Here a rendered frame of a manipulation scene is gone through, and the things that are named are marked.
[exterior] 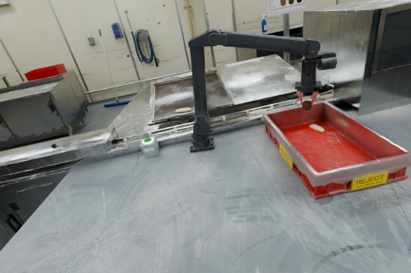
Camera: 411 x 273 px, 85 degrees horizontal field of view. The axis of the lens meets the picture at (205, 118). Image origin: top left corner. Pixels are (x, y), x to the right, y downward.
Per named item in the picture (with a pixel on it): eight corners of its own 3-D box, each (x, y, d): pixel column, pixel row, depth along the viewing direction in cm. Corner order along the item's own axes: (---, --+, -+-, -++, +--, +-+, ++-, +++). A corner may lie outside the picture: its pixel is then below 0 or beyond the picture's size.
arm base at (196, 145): (189, 152, 108) (214, 149, 107) (186, 138, 104) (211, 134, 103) (191, 142, 116) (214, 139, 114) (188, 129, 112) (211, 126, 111)
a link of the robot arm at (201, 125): (187, 29, 92) (184, 32, 83) (220, 27, 91) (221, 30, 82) (194, 125, 112) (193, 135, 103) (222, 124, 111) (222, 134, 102)
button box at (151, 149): (145, 164, 111) (139, 146, 106) (147, 155, 118) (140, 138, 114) (161, 161, 112) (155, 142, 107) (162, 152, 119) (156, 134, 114)
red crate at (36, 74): (27, 81, 367) (23, 73, 362) (37, 76, 399) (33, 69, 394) (59, 74, 373) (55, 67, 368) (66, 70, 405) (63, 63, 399)
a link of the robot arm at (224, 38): (208, 42, 94) (207, 46, 84) (209, 27, 91) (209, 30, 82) (309, 52, 94) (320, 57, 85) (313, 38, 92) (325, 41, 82)
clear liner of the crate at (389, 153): (312, 202, 70) (314, 178, 66) (260, 130, 114) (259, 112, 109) (414, 179, 71) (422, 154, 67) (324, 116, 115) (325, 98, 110)
